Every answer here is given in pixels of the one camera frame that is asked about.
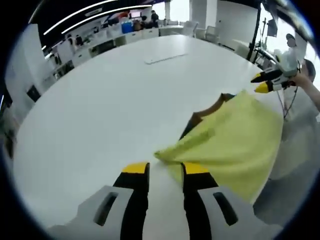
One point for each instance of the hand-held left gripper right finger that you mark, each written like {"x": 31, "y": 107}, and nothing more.
{"x": 197, "y": 207}

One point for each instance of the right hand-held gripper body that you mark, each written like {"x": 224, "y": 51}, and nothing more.
{"x": 288, "y": 62}

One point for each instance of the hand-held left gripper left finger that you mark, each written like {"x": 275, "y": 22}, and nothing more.
{"x": 135, "y": 207}

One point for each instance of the yellow blue grey garment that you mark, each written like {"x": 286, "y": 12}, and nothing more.
{"x": 237, "y": 140}

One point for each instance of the person's right hand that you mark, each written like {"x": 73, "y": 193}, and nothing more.
{"x": 298, "y": 80}

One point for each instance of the small black monitor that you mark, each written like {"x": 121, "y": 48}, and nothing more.
{"x": 272, "y": 27}

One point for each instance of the white side desk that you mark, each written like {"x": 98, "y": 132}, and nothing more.
{"x": 241, "y": 46}

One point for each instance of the black tripod stand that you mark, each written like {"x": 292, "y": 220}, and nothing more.
{"x": 255, "y": 32}

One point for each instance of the person's own body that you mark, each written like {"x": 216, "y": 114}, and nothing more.
{"x": 300, "y": 130}

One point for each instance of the white mesh office chair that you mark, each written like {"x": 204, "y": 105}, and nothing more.
{"x": 190, "y": 28}
{"x": 212, "y": 33}

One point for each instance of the white mesh chair back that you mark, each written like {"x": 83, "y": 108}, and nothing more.
{"x": 275, "y": 200}

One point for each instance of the white square pillar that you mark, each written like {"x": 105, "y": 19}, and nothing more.
{"x": 202, "y": 15}
{"x": 25, "y": 62}

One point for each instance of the white table socket panel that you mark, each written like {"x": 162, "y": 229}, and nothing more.
{"x": 162, "y": 59}

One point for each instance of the long white workbench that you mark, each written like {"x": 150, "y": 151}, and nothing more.
{"x": 140, "y": 35}

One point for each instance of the brown bag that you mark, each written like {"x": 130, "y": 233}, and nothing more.
{"x": 137, "y": 25}

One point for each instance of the blue plastic bin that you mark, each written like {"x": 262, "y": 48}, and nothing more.
{"x": 126, "y": 27}

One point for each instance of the black square panel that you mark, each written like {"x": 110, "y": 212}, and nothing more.
{"x": 33, "y": 93}

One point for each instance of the white rolling cabinet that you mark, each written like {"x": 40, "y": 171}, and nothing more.
{"x": 66, "y": 52}

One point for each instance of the ceiling air vent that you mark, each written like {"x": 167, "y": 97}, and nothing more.
{"x": 93, "y": 12}

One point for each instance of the curved ceiling light strip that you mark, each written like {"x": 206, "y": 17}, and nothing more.
{"x": 48, "y": 30}
{"x": 65, "y": 30}

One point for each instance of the wall display screen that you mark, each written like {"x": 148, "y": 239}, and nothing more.
{"x": 135, "y": 14}

